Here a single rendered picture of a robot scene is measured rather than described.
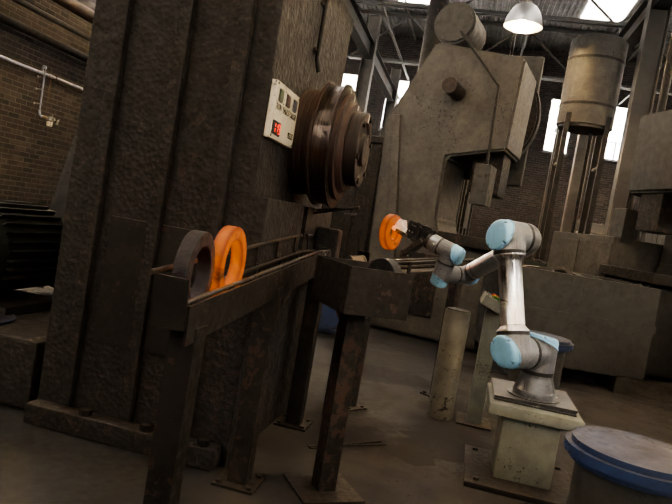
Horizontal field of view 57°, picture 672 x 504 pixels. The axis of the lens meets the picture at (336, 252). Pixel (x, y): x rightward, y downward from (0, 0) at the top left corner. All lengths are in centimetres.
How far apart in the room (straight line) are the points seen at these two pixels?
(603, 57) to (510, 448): 938
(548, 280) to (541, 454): 211
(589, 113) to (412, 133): 621
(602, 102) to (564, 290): 702
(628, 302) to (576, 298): 36
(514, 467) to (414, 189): 307
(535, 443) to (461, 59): 346
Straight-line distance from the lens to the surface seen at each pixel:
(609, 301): 456
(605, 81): 1123
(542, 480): 247
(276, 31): 206
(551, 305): 440
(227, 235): 149
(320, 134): 221
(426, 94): 520
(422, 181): 507
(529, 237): 239
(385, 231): 268
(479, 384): 305
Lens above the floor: 84
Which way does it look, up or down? 3 degrees down
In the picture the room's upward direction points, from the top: 10 degrees clockwise
